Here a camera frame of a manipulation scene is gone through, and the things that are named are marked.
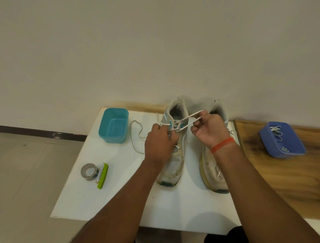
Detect person's left hand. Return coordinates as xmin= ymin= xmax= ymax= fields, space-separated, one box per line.
xmin=144 ymin=123 xmax=179 ymax=169

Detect person's right hand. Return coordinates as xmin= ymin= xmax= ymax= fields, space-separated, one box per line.
xmin=190 ymin=110 xmax=236 ymax=152

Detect worn white sneaker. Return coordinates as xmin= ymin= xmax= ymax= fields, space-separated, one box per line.
xmin=199 ymin=100 xmax=238 ymax=195
xmin=155 ymin=97 xmax=190 ymax=188

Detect person's left forearm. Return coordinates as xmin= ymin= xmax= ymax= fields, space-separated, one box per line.
xmin=71 ymin=159 xmax=175 ymax=243

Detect person's right forearm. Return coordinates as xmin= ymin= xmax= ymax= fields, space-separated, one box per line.
xmin=214 ymin=144 xmax=320 ymax=243

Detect orange thread wristband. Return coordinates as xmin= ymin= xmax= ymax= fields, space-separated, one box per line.
xmin=211 ymin=137 xmax=237 ymax=154

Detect teal plastic container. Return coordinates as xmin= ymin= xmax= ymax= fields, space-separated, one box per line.
xmin=98 ymin=107 xmax=129 ymax=144

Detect green utility cutter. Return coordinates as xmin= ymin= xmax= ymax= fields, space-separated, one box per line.
xmin=96 ymin=163 xmax=109 ymax=190

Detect grey tape roll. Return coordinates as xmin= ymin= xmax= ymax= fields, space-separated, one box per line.
xmin=80 ymin=163 xmax=100 ymax=181

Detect blue plastic container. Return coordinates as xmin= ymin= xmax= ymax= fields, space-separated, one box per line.
xmin=259 ymin=121 xmax=307 ymax=159

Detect black trousers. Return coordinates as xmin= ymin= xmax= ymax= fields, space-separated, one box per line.
xmin=204 ymin=226 xmax=250 ymax=243

